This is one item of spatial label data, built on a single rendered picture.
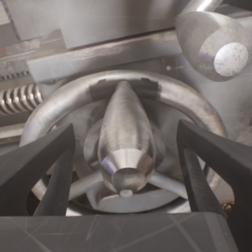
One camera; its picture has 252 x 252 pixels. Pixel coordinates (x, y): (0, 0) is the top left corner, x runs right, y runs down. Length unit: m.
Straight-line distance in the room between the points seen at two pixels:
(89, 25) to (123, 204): 0.25
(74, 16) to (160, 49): 0.09
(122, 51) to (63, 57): 0.06
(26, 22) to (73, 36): 0.17
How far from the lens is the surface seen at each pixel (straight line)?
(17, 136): 0.43
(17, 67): 0.44
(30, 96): 0.37
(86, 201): 0.60
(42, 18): 0.38
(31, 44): 0.44
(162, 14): 0.23
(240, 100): 0.30
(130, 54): 0.23
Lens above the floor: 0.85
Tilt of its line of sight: 34 degrees down
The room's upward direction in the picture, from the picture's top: 13 degrees counter-clockwise
